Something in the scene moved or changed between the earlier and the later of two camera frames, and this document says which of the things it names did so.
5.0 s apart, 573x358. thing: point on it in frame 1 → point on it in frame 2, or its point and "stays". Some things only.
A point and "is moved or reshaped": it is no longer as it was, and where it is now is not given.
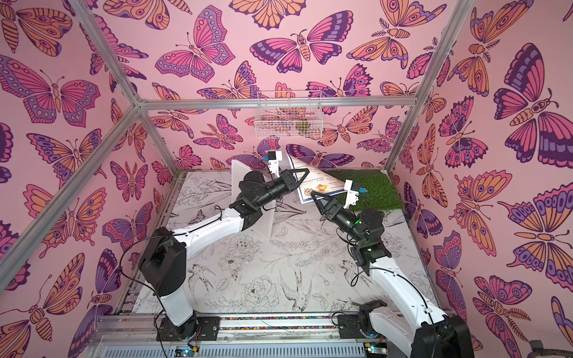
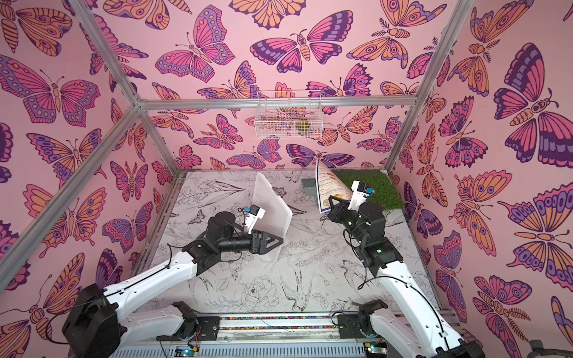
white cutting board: (264, 225) → (277, 217)
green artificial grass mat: (380, 194) stays
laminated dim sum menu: (315, 180) is moved or reshaped
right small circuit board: (376, 349) stays
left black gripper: (285, 181) → (259, 247)
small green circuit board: (185, 351) stays
